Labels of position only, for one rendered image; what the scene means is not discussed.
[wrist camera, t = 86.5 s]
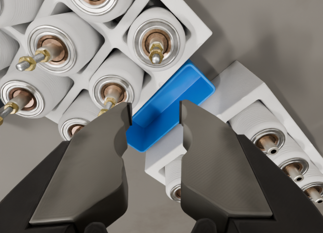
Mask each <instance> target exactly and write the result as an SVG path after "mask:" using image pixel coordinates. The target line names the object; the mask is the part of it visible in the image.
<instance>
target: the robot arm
mask: <svg viewBox="0 0 323 233"><path fill-rule="evenodd" d="M179 124H181V125H182V126H183V147H184V148H185V150H186V151H187V152H186V153H185V155H184V156H183V157H182V159H181V208H182V210H183V211H184V213H186V214H187V215H188V216H190V217H191V218H193V219H194V220H195V221H196V223H195V225H194V227H193V229H192V231H191V233H323V215H322V214H321V213H320V211H319V210H318V209H317V207H316V206H315V205H314V204H313V202H312V201H311V200H310V199H309V197H308V196H307V195H306V194H305V193H304V192H303V191H302V189H301V188H300V187H299V186H298V185H297V184H296V183H295V182H294V181H293V180H292V179H291V178H290V177H289V176H288V175H287V174H286V173H285V172H284V171H282V170H281V169H280V168H279V167H278V166H277V165H276V164H275V163H274V162H273V161H272V160H271V159H270V158H269V157H268V156H267V155H265V154H264V153H263V152H262V151H261V150H260V149H259V148H258V147H257V146H256V145H255V144H254V143H253V142H252V141H251V140H249V139H248V138H247V137H246V136H245V135H238V134H237V133H236V132H235V131H234V130H233V129H232V128H231V127H230V126H228V125H227V124H226V123H225V122H223V121H222V120H221V119H219V118H218V117H217V116H215V115H213V114H212V113H210V112H208V111H207V110H205V109H203V108H202V107H200V106H198V105H196V104H195V103H193V102H191V101H190V100H187V99H184V100H180V101H179ZM130 126H132V103H130V102H120V103H119V104H117V105H116V106H114V107H112V108H111V109H109V110H108V111H106V112H105V113H103V114H102V115H100V116H98V117H97V118H95V119H94V120H92V121H91V122H89V123H88V124H87V125H86V126H84V127H83V128H82V129H81V130H80V131H79V132H78V133H77V134H76V135H75V136H74V137H73V138H72V139H71V140H68V141H62V142H61V143H60V144H59V145H58V146H57V147H56V148H55V149H54V150H53V151H52V152H51V153H49V154H48V155H47V156H46V157H45V158H44V159H43V160H42V161H41V162H40V163H39V164H38V165H37V166H36V167H35V168H34V169H33V170H32V171H31V172H30V173H29V174H28V175H27V176H26V177H25V178H24V179H23V180H22V181H20V182H19V183H18V184H17V185H16V186H15V187H14V188H13V189H12V190H11V191H10V192H9V193H8V194H7V195H6V196H5V197H4V199H3V200H2V201H1V202H0V233H108V232H107V230H106V228H107V227H108V226H110V225H111V224H112V223H114V222H115V221H116V220H117V219H119V218H120V217H121V216H123V215H124V214H125V212H126V211H127V208H128V183H127V177H126V172H125V167H124V160H123V158H122V155H123V154H124V152H125V151H126V150H127V148H128V144H127V139H126V131H127V130H128V128H129V127H130Z"/></svg>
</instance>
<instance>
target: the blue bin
mask: <svg viewBox="0 0 323 233"><path fill-rule="evenodd" d="M214 92H215V86H214V84H213V83H212V82H211V81H210V80H209V79H208V78H207V77H206V76H205V75H204V73H203V72H202V71H201V70H200V69H199V68H198V67H197V66H196V65H195V64H194V63H193V62H192V61H191V60H190V59H188V60H187V61H186V62H185V63H184V64H183V65H182V66H181V67H180V68H179V69H178V70H177V71H176V72H175V73H174V74H173V75H172V76H171V77H170V78H169V79H168V80H167V81H166V82H165V83H164V84H163V85H162V86H161V87H160V88H159V89H158V90H157V92H156V93H155V94H154V95H153V96H152V97H151V98H150V99H149V100H148V101H147V102H146V103H145V104H144V105H143V106H142V107H141V108H140V109H139V110H138V111H137V112H136V113H135V114H134V115H133V116H132V126H130V127H129V128H128V130H127V131H126V139H127V144H128V145H129V146H131V147H132V148H134V149H135V150H137V151H139V152H145V151H147V150H148V149H149V148H150V147H151V146H153V145H154V144H155V143H156V142H157V141H158V140H160V139H161V138H162V137H163V136H164V135H166V134H167V133H168V132H169V131H170V130H171V129H173V128H174V127H175V126H176V125H177V124H179V101H180V100H184V99H187V100H190V101H191V102H193V103H195V104H196V105H198V106H199V105H200V104H202V103H203V102H204V101H205V100H206V99H208V98H209V97H210V96H211V95H212V94H213V93H214Z"/></svg>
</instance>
